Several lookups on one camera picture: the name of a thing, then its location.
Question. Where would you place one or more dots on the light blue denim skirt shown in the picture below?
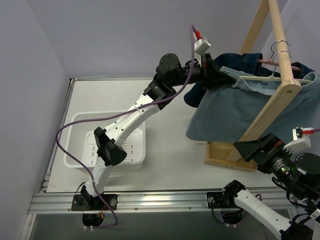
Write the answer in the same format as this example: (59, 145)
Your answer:
(224, 115)

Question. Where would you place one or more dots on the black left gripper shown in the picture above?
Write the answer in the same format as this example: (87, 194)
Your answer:
(207, 72)

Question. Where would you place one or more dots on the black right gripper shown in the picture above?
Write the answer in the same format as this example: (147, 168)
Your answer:
(264, 150)

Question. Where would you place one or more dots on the dark blue denim skirt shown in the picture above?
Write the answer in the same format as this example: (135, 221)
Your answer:
(247, 65)

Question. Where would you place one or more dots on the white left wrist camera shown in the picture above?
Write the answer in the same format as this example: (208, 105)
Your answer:
(201, 46)

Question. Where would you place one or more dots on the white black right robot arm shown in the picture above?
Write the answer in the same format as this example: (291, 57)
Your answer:
(291, 210)

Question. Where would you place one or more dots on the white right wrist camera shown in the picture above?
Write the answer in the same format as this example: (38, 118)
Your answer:
(300, 140)

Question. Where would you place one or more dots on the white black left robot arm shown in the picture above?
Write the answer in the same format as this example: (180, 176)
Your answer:
(158, 94)

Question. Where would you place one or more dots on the aluminium mounting rail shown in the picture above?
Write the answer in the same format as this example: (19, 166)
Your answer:
(151, 202)

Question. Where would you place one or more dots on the white clothes hanger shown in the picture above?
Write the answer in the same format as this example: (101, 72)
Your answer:
(272, 77)

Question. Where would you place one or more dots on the pink clothes hanger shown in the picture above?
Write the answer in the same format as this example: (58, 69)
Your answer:
(273, 63)

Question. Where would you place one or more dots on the white plastic basket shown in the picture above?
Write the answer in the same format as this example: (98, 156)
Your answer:
(82, 145)

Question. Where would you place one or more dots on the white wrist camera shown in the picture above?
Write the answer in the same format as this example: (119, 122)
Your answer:
(300, 140)
(201, 46)

